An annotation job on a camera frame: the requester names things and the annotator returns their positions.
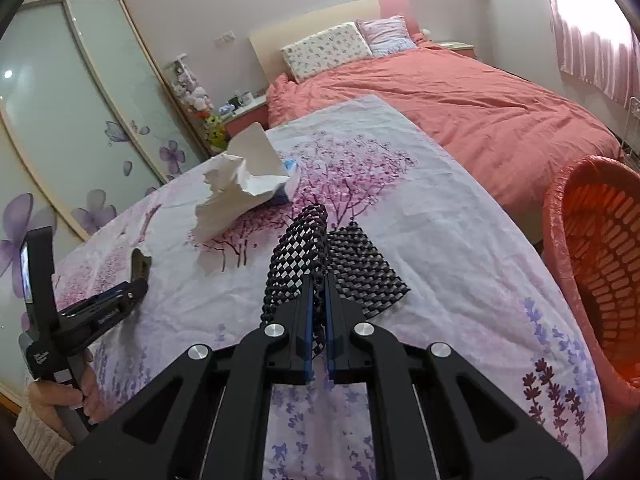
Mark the pink duvet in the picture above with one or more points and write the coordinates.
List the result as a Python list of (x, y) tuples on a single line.
[(475, 105)]

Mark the plush toy bouquet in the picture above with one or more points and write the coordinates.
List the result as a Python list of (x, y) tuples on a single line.
[(187, 90)]

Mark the person's left hand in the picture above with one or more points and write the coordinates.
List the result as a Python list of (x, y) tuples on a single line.
[(55, 395)]

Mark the wall socket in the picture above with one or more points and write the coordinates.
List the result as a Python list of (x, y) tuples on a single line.
[(224, 37)]

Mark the pink curtain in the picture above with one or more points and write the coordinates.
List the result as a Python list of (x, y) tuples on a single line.
[(595, 35)]

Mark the white mug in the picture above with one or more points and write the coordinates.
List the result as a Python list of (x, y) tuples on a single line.
[(247, 98)]

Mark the yellow green plush toy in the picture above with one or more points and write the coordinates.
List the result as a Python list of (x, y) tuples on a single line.
[(215, 132)]

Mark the floral printed bed sheet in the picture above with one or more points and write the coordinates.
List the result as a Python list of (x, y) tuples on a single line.
[(450, 210)]

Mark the white crumpled cloth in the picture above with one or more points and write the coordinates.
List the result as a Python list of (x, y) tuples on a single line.
[(235, 195)]

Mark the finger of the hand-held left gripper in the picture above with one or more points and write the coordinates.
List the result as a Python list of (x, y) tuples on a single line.
[(115, 312), (100, 299)]

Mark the cream and pink headboard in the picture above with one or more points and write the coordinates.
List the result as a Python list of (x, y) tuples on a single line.
[(280, 30)]

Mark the pink nightstand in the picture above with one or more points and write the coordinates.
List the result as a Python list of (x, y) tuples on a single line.
[(455, 47), (247, 120)]

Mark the person's left forearm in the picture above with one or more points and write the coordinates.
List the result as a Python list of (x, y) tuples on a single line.
[(42, 440)]

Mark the floral sliding door wardrobe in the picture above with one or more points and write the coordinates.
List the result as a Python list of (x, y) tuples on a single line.
[(60, 110)]

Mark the small blue packet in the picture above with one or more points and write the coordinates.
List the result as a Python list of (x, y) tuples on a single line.
[(289, 185)]

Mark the black white checkered cloth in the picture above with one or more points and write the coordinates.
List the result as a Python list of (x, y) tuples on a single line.
[(300, 250)]

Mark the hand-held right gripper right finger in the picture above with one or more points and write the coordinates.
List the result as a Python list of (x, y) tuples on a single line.
[(331, 330)]

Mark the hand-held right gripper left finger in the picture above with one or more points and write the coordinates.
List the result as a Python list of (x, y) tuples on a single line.
[(309, 325)]

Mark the small brown scrap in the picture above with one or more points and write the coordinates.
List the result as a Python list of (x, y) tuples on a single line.
[(140, 265)]

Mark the pink striped pillow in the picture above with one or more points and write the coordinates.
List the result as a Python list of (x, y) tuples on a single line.
[(387, 35)]

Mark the pink plastic laundry basket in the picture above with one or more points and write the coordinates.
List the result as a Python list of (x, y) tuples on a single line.
[(595, 280)]

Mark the white floral pillow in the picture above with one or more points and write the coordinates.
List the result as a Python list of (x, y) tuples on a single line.
[(325, 52)]

